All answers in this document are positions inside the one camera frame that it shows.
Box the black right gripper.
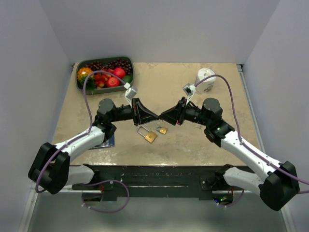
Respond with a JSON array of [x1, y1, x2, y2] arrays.
[[159, 97, 211, 127]]

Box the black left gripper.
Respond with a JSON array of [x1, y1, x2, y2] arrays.
[[110, 98, 159, 126]]

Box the small brass padlock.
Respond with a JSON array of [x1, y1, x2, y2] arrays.
[[156, 126, 168, 134]]

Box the large brass padlock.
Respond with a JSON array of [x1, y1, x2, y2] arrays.
[[137, 126, 157, 144]]

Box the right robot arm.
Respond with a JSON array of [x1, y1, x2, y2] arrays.
[[159, 97, 300, 211]]

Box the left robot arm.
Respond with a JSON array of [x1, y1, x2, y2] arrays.
[[28, 98, 159, 194]]

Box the green lime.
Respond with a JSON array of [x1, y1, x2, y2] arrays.
[[122, 75, 133, 83]]

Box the blue blister pack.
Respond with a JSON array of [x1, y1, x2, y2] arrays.
[[90, 135, 115, 150]]

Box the red apple lower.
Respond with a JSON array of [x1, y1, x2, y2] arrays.
[[106, 77, 120, 88]]

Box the red apple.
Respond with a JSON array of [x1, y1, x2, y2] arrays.
[[106, 77, 120, 88], [113, 67, 126, 79]]

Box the white paper roll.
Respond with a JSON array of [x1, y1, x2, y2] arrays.
[[195, 68, 216, 94]]

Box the red apple upper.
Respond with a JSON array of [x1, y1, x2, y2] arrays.
[[113, 67, 126, 79]]

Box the small red fruits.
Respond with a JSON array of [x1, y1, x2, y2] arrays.
[[94, 72, 112, 89]]

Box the green fruit tray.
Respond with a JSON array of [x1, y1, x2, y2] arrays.
[[75, 56, 134, 95]]

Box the dark grape bunch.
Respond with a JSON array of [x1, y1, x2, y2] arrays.
[[85, 58, 133, 75]]

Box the orange green fake fruit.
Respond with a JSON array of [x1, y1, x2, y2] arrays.
[[76, 67, 96, 91]]

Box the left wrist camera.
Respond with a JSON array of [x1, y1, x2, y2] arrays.
[[124, 82, 138, 106]]

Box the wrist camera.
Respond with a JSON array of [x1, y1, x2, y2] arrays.
[[124, 82, 138, 106], [183, 83, 197, 104]]

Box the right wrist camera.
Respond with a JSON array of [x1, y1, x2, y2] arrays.
[[183, 83, 197, 104]]

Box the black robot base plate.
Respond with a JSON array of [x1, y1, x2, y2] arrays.
[[71, 163, 243, 202]]

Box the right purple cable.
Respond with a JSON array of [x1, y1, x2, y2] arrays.
[[195, 74, 309, 195]]

